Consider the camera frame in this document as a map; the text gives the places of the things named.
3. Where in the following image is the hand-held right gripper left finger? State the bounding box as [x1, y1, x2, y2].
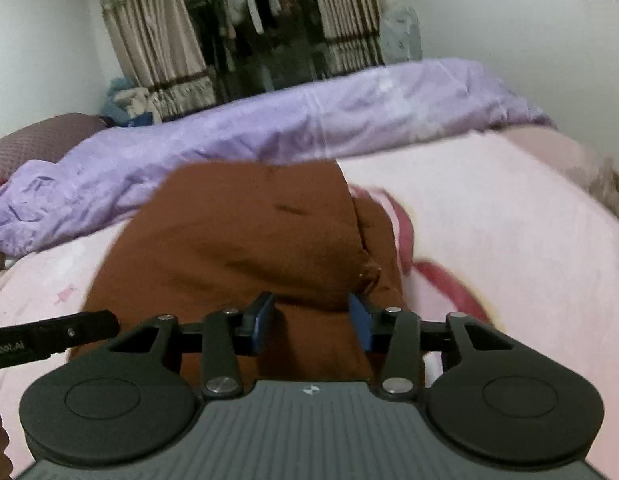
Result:
[106, 291, 276, 402]

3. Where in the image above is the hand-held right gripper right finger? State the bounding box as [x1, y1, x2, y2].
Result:
[347, 291, 517, 403]

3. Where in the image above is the mauve quilted pillow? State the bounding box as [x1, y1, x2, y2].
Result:
[0, 112, 111, 187]

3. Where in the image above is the brown garment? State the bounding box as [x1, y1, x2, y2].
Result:
[68, 160, 416, 387]

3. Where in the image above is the closet with hanging clothes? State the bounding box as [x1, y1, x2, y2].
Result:
[182, 0, 336, 105]

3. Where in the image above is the white covered fan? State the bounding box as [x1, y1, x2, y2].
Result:
[378, 4, 423, 67]

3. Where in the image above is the blue pile of clothes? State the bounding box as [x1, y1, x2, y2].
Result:
[102, 77, 163, 129]

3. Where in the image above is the beige fuzzy cloth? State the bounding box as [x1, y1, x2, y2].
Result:
[587, 157, 619, 223]

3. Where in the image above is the pink red striped cloth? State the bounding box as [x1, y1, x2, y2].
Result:
[349, 185, 495, 327]

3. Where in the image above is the purple quilt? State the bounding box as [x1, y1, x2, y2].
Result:
[0, 57, 556, 257]

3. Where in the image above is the beige striped curtain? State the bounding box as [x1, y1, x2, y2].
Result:
[95, 0, 216, 122]
[308, 0, 386, 80]

